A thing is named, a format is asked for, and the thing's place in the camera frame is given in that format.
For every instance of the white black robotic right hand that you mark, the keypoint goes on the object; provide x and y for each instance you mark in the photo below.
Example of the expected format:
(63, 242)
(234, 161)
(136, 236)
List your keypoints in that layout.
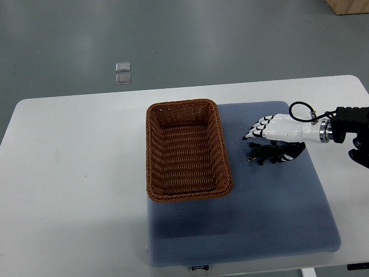
(284, 130)

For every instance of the dark toy crocodile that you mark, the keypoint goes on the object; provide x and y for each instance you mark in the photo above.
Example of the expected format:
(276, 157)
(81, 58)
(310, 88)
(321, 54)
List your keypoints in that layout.
(262, 153)

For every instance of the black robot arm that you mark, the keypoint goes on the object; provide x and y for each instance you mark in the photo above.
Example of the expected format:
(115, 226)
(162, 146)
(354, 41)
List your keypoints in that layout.
(352, 120)

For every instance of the brown wicker basket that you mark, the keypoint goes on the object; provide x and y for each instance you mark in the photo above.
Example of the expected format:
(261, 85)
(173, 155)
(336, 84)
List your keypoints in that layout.
(186, 155)

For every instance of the blue-grey foam cushion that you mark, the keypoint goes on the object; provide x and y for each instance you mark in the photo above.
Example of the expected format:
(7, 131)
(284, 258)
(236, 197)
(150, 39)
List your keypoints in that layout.
(273, 210)

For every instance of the wooden box corner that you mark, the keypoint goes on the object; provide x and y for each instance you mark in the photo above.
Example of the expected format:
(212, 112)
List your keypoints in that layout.
(348, 7)

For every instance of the white table leg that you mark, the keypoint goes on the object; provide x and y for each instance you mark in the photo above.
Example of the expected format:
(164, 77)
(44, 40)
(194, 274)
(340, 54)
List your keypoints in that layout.
(308, 272)

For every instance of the black table control panel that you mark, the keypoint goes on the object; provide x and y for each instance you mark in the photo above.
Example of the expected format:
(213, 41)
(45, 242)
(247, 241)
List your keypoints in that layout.
(357, 266)

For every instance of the upper metal floor plate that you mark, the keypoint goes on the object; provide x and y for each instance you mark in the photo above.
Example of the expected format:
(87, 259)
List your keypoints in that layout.
(122, 67)

